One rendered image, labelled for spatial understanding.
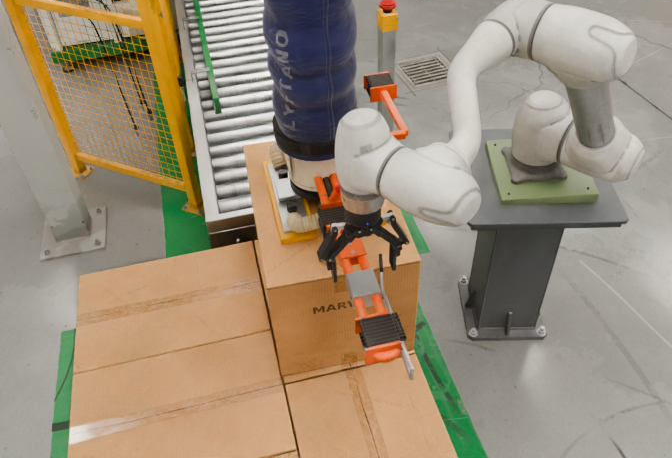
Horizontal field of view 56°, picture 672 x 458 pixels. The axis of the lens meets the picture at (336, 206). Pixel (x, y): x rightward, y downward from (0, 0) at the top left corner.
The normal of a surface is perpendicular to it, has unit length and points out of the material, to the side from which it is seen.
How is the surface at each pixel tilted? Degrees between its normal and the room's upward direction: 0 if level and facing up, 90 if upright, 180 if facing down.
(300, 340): 90
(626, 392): 0
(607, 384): 0
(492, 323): 90
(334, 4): 97
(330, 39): 75
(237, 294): 0
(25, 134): 90
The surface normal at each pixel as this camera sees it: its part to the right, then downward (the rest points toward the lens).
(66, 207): 0.25, 0.65
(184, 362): -0.04, -0.73
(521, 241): 0.00, 0.68
